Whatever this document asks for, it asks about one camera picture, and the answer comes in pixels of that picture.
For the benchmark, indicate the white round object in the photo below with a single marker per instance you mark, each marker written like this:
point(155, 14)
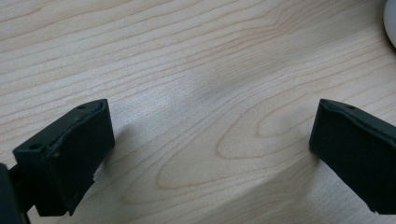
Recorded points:
point(391, 21)

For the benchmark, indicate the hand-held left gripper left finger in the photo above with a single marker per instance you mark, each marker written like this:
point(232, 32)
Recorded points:
point(68, 155)

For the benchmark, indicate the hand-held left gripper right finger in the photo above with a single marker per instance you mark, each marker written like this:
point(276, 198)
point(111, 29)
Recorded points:
point(358, 152)

